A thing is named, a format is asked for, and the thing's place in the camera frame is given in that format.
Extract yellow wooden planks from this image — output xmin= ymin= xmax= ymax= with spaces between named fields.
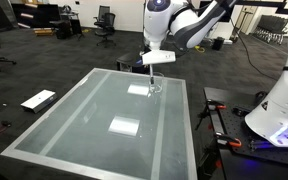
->
xmin=33 ymin=27 xmax=56 ymax=37

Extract row of stacked black chairs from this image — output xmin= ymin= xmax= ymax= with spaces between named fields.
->
xmin=252 ymin=14 xmax=288 ymax=46

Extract black bin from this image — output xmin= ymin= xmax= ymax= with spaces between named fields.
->
xmin=211 ymin=36 xmax=226 ymax=52

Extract black office chair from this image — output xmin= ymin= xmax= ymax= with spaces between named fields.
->
xmin=94 ymin=12 xmax=118 ymax=48
xmin=93 ymin=4 xmax=112 ymax=28

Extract yellow floor cable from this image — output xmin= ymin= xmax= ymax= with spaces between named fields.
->
xmin=194 ymin=45 xmax=206 ymax=54

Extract white flat box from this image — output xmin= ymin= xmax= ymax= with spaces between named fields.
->
xmin=20 ymin=88 xmax=58 ymax=115

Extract black floor cable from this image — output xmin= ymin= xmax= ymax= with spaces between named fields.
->
xmin=229 ymin=18 xmax=280 ymax=82

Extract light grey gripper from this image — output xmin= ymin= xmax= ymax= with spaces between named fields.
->
xmin=141 ymin=49 xmax=177 ymax=66

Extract black perforated breadboard table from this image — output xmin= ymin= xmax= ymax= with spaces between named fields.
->
xmin=203 ymin=86 xmax=288 ymax=180

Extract white marker with black cap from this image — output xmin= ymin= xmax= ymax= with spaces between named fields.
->
xmin=149 ymin=64 xmax=156 ymax=85

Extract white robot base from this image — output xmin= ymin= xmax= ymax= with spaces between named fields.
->
xmin=244 ymin=28 xmax=288 ymax=150

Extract black equipment cart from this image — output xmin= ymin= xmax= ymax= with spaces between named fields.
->
xmin=49 ymin=10 xmax=84 ymax=41

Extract colourless clear cup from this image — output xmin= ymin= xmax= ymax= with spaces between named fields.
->
xmin=148 ymin=71 xmax=165 ymax=95

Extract orange handled black clamp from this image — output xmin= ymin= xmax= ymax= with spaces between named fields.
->
xmin=194 ymin=98 xmax=228 ymax=131
xmin=213 ymin=131 xmax=243 ymax=149

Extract dark shelf unit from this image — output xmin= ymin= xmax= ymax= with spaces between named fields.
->
xmin=11 ymin=2 xmax=62 ymax=30

